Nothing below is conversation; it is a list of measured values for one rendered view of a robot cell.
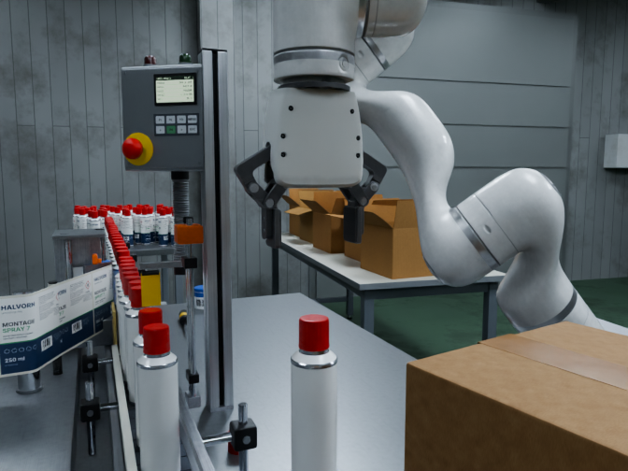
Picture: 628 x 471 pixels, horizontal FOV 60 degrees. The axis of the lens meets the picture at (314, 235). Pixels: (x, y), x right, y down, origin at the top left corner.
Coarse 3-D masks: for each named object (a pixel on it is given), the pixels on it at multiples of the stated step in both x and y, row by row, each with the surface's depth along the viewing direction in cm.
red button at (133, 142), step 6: (132, 138) 97; (126, 144) 96; (132, 144) 96; (138, 144) 97; (126, 150) 97; (132, 150) 96; (138, 150) 97; (126, 156) 97; (132, 156) 97; (138, 156) 97
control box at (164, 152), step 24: (144, 72) 97; (168, 72) 96; (192, 72) 95; (144, 96) 98; (144, 120) 98; (144, 144) 99; (168, 144) 98; (192, 144) 97; (144, 168) 100; (168, 168) 99; (192, 168) 98
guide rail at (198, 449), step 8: (184, 400) 76; (184, 408) 74; (184, 416) 71; (192, 416) 71; (184, 424) 70; (192, 424) 69; (192, 432) 67; (192, 440) 65; (200, 440) 65; (192, 448) 65; (200, 448) 63; (200, 456) 61; (208, 456) 61; (200, 464) 60; (208, 464) 59
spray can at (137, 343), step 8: (144, 312) 77; (152, 312) 77; (160, 312) 78; (144, 320) 77; (152, 320) 77; (160, 320) 78; (136, 336) 78; (136, 344) 76; (136, 352) 77; (136, 360) 77; (136, 376) 77; (136, 384) 77; (136, 392) 78; (136, 400) 78; (136, 408) 78; (136, 416) 78; (136, 424) 78; (136, 432) 79; (136, 440) 79
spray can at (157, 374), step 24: (144, 336) 69; (168, 336) 70; (144, 360) 68; (168, 360) 69; (144, 384) 68; (168, 384) 69; (144, 408) 69; (168, 408) 69; (144, 432) 69; (168, 432) 69; (144, 456) 69; (168, 456) 70
